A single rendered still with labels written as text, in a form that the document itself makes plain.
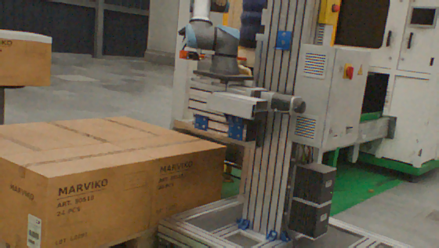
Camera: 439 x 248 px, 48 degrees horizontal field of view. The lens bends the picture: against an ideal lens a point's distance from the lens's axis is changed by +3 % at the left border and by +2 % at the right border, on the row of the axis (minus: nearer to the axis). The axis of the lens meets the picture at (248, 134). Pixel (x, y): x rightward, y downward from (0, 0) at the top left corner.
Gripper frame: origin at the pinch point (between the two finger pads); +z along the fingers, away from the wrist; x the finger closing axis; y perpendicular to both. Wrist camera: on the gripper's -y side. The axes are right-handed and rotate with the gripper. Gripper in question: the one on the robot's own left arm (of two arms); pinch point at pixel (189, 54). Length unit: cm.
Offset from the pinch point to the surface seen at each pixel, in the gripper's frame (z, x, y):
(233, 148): 57, -22, 24
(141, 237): 97, -25, -47
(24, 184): 62, -9, -102
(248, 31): -18, -3, 50
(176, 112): 59, 102, 90
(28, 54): 21, 170, -8
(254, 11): -31, -5, 52
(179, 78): 29, 102, 90
